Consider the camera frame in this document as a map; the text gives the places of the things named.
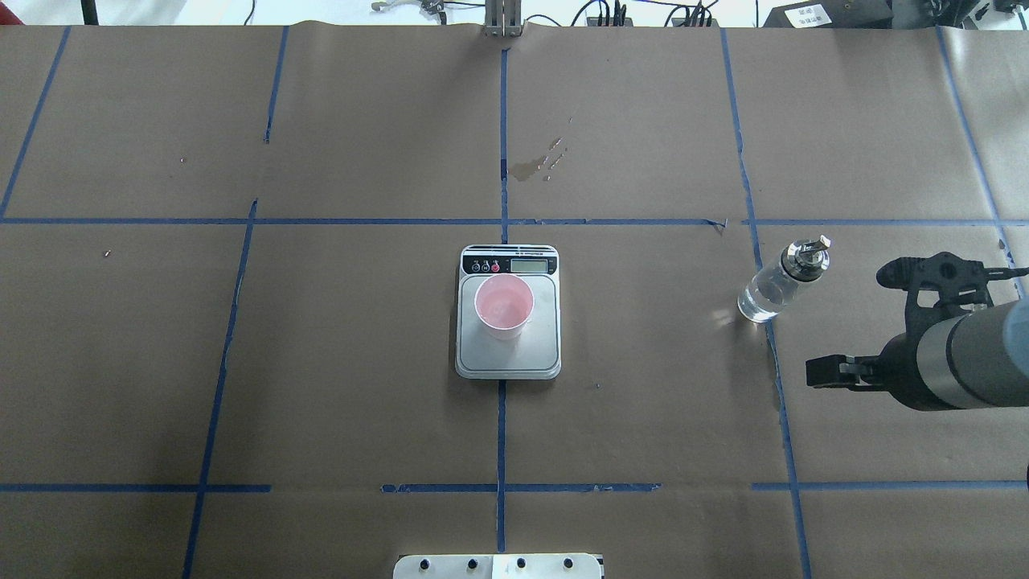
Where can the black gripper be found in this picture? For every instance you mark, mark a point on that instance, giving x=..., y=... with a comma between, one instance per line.
x=899, y=369

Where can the clear glass sauce bottle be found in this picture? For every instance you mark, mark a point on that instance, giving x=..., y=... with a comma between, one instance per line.
x=799, y=265

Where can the pink plastic cup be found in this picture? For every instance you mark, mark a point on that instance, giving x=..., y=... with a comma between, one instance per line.
x=504, y=304

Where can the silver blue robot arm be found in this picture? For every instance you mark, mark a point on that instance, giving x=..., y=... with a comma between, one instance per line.
x=975, y=361

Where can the silver digital kitchen scale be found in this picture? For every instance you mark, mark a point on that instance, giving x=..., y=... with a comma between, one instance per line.
x=537, y=353

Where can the black box white label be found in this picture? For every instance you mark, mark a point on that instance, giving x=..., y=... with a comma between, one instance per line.
x=831, y=14

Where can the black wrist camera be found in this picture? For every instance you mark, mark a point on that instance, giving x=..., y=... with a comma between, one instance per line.
x=941, y=287

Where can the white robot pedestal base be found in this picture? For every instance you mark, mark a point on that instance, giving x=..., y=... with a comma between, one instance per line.
x=501, y=565

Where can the aluminium frame post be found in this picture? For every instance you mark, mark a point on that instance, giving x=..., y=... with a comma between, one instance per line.
x=503, y=18

